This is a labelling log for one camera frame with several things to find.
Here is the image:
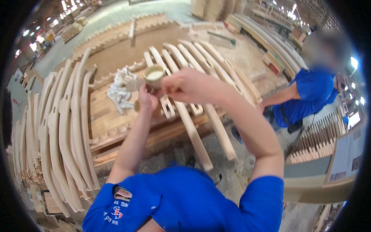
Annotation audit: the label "short wooden stick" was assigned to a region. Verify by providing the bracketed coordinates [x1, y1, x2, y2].
[128, 17, 137, 41]

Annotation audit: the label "stack of curved wooden rails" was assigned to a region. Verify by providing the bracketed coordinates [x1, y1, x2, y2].
[7, 48, 101, 218]

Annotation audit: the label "round glue cup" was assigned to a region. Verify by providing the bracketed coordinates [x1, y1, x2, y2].
[144, 66, 166, 91]

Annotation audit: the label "small brown flat piece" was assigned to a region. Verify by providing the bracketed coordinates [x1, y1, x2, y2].
[126, 78, 146, 92]

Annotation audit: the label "row of small wooden slats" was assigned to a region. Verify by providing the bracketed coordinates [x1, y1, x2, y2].
[285, 106, 349, 165]

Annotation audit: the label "wooden desk with papers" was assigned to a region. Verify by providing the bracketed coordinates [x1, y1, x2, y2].
[283, 122, 367, 204]

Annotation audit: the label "stack of wooden panels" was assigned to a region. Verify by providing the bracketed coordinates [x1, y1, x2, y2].
[190, 0, 247, 21]

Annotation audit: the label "white crumpled rag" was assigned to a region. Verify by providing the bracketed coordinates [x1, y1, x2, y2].
[107, 67, 139, 115]

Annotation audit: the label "red and green blocks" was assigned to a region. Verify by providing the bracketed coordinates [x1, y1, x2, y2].
[262, 51, 285, 76]

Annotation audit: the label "pile of long curved boards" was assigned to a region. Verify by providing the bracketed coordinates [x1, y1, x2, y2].
[225, 13, 308, 79]

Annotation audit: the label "pallet of wood pieces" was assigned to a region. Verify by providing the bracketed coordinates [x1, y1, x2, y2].
[61, 16, 88, 44]

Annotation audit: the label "person's body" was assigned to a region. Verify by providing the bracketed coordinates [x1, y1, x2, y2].
[83, 151, 285, 232]

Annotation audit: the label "person's left hand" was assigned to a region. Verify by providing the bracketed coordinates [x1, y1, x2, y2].
[138, 84, 163, 112]

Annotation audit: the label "person's right hand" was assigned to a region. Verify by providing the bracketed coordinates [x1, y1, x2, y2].
[161, 68, 224, 102]

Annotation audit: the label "scalloped wooden rail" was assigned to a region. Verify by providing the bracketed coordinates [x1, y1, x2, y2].
[88, 123, 131, 146]
[88, 59, 147, 91]
[72, 13, 175, 60]

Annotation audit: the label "row of curved wooden legs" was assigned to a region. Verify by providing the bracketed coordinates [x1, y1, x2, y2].
[143, 39, 263, 171]

